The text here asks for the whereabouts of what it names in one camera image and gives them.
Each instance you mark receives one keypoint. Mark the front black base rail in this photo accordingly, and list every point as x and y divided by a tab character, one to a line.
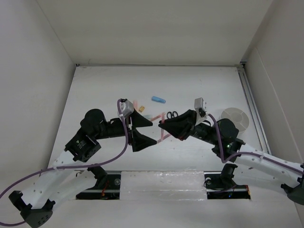
110	190

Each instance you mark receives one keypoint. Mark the black handled scissors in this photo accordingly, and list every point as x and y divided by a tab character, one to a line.
172	114

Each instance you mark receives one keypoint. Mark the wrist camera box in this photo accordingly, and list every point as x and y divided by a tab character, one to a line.
201	110
124	108

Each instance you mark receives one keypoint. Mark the metal rail right side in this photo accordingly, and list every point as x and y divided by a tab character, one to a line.
257	123

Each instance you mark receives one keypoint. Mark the green highlighter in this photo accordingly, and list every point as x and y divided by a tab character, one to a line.
148	116

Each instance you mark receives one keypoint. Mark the blue capped marker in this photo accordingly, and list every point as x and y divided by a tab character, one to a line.
158	99

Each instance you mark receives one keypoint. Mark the orange pink highlighter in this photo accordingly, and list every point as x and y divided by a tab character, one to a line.
135	105

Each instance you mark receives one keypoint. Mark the orange pen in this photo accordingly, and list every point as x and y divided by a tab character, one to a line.
162	115

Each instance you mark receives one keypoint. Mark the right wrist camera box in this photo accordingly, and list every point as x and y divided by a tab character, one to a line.
201	110

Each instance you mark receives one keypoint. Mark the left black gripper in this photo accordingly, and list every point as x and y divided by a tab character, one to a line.
138	141

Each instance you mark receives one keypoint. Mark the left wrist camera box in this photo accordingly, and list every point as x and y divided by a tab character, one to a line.
124	108

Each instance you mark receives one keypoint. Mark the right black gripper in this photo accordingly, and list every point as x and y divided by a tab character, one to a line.
179	127

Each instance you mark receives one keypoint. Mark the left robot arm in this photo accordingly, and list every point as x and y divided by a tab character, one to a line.
70	174

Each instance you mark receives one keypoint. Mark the white round divided container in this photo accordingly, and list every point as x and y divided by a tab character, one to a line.
238	117

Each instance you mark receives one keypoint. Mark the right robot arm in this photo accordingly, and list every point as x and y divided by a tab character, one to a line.
243	164

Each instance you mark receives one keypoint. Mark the purple pink pen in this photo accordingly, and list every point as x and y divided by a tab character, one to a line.
163	138

